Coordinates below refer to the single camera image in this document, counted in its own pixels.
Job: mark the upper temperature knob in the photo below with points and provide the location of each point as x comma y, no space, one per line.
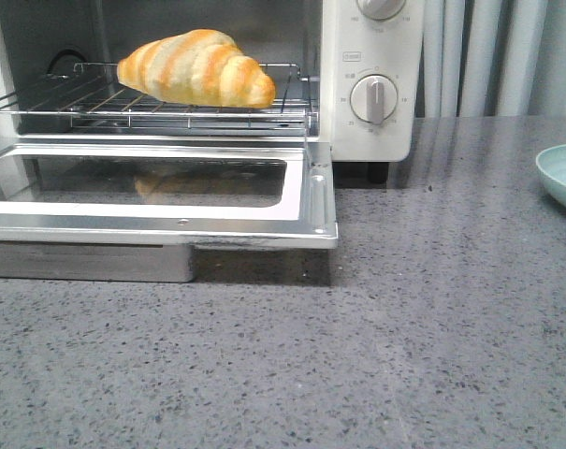
380,10

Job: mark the golden croissant bread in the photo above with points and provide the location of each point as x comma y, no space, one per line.
202,67

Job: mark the lower timer knob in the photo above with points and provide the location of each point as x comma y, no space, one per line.
374,98

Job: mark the black right oven foot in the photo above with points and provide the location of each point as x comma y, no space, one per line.
377,172

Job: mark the glass oven door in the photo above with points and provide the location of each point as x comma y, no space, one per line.
117,209

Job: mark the white pleated curtain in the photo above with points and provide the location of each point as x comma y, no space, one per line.
493,58

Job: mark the light green plate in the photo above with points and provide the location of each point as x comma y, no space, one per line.
551,164

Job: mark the white Toshiba toaster oven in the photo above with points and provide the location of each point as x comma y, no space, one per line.
329,40

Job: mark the metal oven wire rack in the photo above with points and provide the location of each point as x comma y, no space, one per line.
88,98

